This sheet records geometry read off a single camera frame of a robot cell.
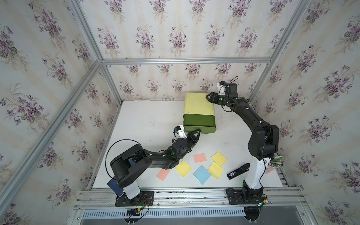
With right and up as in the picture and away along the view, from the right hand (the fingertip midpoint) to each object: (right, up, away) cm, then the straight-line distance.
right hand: (211, 97), depth 93 cm
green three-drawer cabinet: (-9, -11, -9) cm, 17 cm away
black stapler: (+15, -43, -14) cm, 48 cm away
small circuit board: (-45, -63, -21) cm, 80 cm away
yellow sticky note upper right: (+4, -40, -5) cm, 41 cm away
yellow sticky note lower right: (0, -46, -10) cm, 47 cm away
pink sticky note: (-8, -40, -5) cm, 41 cm away
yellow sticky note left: (-19, -44, -9) cm, 49 cm away
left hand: (-7, -21, -16) cm, 27 cm away
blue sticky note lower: (-7, -47, -11) cm, 49 cm away
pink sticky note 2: (-31, -47, -11) cm, 58 cm away
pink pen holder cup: (+28, -40, -19) cm, 53 cm away
